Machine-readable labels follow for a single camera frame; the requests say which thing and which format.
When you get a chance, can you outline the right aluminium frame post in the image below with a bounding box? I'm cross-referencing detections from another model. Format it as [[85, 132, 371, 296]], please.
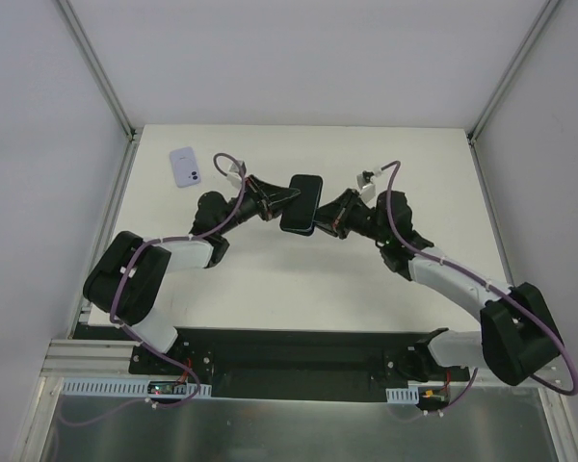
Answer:
[[466, 0, 564, 146]]

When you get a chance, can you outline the black smartphone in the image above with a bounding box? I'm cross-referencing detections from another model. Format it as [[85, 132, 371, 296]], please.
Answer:
[[280, 174, 323, 221]]

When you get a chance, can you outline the left white cable duct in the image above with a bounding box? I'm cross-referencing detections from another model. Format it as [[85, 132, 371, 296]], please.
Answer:
[[62, 378, 212, 399]]

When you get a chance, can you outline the white cable duct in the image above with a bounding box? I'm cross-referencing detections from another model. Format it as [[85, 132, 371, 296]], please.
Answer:
[[62, 378, 212, 399], [385, 386, 420, 405]]

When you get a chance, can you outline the teal phone case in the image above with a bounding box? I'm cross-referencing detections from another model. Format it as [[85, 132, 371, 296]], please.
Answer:
[[280, 219, 317, 237]]

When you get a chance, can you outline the left aluminium frame post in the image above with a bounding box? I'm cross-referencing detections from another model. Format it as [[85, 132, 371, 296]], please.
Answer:
[[53, 0, 137, 141]]

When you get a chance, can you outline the aluminium frame post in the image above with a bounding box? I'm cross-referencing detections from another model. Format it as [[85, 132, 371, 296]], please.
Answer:
[[53, 0, 137, 141], [466, 0, 564, 146]]

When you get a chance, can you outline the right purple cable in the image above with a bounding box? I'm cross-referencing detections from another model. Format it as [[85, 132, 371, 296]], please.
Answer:
[[373, 161, 578, 424]]

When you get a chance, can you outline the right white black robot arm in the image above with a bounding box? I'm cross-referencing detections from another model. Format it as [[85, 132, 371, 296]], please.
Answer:
[[314, 190, 562, 385]]

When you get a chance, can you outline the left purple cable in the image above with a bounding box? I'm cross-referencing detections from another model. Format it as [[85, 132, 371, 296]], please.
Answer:
[[57, 152, 247, 427]]

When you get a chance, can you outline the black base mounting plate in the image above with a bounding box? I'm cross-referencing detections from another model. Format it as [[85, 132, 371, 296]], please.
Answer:
[[71, 324, 473, 400]]

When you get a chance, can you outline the right white cable duct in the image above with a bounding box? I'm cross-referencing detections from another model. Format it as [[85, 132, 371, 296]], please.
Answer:
[[385, 386, 420, 405]]

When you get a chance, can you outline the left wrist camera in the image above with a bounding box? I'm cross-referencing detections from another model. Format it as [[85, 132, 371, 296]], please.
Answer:
[[225, 160, 247, 189]]

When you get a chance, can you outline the lilac phone case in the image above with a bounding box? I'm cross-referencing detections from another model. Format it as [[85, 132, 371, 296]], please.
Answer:
[[169, 146, 201, 188]]

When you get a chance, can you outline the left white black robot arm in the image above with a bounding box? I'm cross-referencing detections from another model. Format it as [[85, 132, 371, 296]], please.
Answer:
[[83, 175, 300, 374]]

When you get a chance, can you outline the front aluminium rail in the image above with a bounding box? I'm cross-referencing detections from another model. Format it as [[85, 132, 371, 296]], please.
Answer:
[[40, 339, 136, 376]]

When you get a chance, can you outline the purple cable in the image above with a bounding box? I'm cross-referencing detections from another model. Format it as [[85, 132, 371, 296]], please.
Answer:
[[373, 161, 578, 424], [57, 152, 247, 427]]

